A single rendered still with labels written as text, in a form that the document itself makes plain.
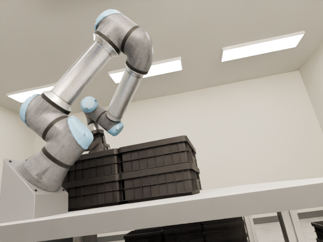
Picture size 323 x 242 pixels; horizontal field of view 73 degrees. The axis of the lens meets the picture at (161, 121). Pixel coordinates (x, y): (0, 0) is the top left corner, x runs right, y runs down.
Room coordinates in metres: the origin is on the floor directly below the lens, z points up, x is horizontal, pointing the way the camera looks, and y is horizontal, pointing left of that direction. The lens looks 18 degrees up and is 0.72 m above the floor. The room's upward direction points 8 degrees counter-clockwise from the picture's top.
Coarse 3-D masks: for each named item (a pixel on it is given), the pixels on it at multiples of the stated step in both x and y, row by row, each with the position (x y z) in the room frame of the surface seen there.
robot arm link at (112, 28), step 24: (96, 24) 0.64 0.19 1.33; (120, 24) 0.62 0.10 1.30; (96, 48) 0.65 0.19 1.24; (120, 48) 0.67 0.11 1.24; (72, 72) 0.67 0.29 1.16; (96, 72) 0.70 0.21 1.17; (48, 96) 0.67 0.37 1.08; (72, 96) 0.70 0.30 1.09; (24, 120) 0.69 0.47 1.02; (48, 120) 0.68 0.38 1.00
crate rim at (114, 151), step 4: (116, 148) 0.92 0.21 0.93; (96, 152) 0.94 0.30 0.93; (100, 152) 0.93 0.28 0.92; (104, 152) 0.93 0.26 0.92; (108, 152) 0.92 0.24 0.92; (112, 152) 0.92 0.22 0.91; (116, 152) 0.92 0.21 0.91; (80, 156) 0.95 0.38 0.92; (84, 156) 0.95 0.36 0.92; (88, 156) 0.94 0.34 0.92; (92, 156) 0.94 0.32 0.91; (96, 156) 0.94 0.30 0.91; (100, 156) 0.93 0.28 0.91; (76, 160) 0.96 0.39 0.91
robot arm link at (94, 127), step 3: (93, 123) 1.01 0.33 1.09; (96, 123) 1.02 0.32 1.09; (90, 126) 1.02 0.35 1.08; (93, 126) 1.01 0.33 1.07; (96, 126) 1.02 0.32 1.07; (99, 126) 1.03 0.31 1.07; (90, 129) 1.02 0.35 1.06; (93, 129) 1.01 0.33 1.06; (96, 129) 1.02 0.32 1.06; (99, 129) 1.02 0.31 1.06; (102, 129) 1.04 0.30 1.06
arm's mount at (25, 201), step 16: (16, 160) 0.73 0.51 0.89; (16, 176) 0.67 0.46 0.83; (0, 192) 0.68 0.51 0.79; (16, 192) 0.67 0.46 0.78; (32, 192) 0.66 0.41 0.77; (48, 192) 0.73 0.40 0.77; (64, 192) 0.82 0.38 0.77; (0, 208) 0.68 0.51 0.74; (16, 208) 0.67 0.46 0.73; (32, 208) 0.66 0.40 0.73; (48, 208) 0.73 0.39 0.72; (64, 208) 0.81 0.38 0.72
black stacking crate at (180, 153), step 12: (168, 144) 0.88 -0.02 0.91; (180, 144) 0.87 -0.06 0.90; (132, 156) 0.91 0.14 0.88; (144, 156) 0.90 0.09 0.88; (156, 156) 0.89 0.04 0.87; (168, 156) 0.88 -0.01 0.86; (180, 156) 0.87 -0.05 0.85; (192, 156) 1.01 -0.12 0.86; (132, 168) 0.91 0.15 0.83; (144, 168) 0.90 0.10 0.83
